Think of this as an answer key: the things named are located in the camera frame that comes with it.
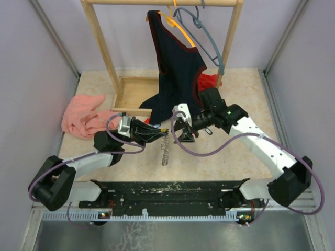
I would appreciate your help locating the dark navy vest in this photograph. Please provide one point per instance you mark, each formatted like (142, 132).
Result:
(179, 70)

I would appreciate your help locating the pink cloth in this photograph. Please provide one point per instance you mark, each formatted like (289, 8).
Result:
(82, 119)

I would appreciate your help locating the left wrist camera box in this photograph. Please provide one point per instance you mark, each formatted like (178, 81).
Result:
(124, 126)

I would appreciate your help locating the black key tag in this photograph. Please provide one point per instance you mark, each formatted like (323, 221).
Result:
(208, 131)

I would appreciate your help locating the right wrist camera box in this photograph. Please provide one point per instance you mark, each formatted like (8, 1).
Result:
(182, 112)

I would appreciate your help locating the grey-blue hanger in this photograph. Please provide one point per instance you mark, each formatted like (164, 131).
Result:
(217, 59)

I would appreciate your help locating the red cloth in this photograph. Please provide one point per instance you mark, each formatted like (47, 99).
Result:
(206, 81)

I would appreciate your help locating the yellow hanger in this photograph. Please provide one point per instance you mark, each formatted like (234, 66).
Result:
(172, 23)

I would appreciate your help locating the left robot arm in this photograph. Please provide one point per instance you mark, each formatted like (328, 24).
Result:
(56, 183)

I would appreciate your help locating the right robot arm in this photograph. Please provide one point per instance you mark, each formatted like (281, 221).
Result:
(290, 176)

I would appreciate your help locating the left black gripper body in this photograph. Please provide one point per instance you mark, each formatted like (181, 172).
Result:
(134, 132)

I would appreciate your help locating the wooden clothes rack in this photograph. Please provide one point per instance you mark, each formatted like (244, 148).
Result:
(131, 91)

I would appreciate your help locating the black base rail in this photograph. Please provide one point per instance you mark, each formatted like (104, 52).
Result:
(171, 198)

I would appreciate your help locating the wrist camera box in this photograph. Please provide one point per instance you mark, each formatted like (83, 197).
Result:
(182, 112)
(124, 126)

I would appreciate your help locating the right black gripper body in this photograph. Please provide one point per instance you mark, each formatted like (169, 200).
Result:
(189, 129)

